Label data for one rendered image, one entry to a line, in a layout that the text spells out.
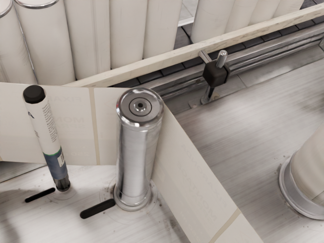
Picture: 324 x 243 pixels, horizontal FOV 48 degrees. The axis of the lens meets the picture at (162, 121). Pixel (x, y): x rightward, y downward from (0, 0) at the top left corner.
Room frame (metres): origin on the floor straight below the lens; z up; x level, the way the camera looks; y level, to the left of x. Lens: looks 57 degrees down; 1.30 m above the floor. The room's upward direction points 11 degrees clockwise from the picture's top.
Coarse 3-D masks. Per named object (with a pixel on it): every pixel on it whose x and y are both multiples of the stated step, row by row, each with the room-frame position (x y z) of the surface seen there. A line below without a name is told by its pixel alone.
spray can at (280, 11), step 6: (282, 0) 0.51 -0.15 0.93; (288, 0) 0.51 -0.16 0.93; (294, 0) 0.51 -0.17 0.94; (300, 0) 0.51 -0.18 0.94; (282, 6) 0.51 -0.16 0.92; (288, 6) 0.51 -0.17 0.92; (294, 6) 0.51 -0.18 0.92; (300, 6) 0.52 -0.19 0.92; (276, 12) 0.51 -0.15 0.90; (282, 12) 0.51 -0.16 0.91; (288, 12) 0.51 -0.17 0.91
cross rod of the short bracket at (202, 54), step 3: (201, 51) 0.38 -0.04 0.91; (204, 51) 0.39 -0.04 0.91; (198, 54) 0.38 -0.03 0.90; (201, 54) 0.38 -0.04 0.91; (204, 54) 0.38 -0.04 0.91; (207, 54) 0.38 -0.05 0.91; (201, 57) 0.38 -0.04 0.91; (204, 57) 0.37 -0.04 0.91; (207, 57) 0.37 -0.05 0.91; (204, 60) 0.37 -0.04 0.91; (207, 60) 0.37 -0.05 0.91; (210, 60) 0.37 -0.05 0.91; (204, 63) 0.37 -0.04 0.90
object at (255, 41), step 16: (304, 0) 0.59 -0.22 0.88; (320, 0) 0.60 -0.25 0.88; (320, 16) 0.56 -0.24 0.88; (176, 32) 0.45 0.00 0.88; (272, 32) 0.49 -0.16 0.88; (288, 32) 0.50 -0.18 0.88; (176, 48) 0.41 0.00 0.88; (224, 48) 0.43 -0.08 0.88; (240, 48) 0.44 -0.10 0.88; (176, 64) 0.38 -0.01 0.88; (192, 64) 0.38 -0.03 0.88; (128, 80) 0.33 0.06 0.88; (144, 80) 0.33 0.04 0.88
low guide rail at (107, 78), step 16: (288, 16) 0.50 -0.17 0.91; (304, 16) 0.51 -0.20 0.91; (240, 32) 0.44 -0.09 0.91; (256, 32) 0.45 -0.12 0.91; (192, 48) 0.38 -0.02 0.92; (208, 48) 0.40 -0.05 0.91; (144, 64) 0.33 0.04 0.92; (160, 64) 0.35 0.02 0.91; (80, 80) 0.29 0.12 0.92; (96, 80) 0.29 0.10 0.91; (112, 80) 0.30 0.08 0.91
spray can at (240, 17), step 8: (240, 0) 0.45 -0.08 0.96; (248, 0) 0.45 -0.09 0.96; (256, 0) 0.46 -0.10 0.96; (240, 8) 0.45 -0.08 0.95; (248, 8) 0.45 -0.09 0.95; (232, 16) 0.45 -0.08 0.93; (240, 16) 0.45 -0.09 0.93; (248, 16) 0.46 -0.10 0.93; (232, 24) 0.45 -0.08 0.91; (240, 24) 0.45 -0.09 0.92
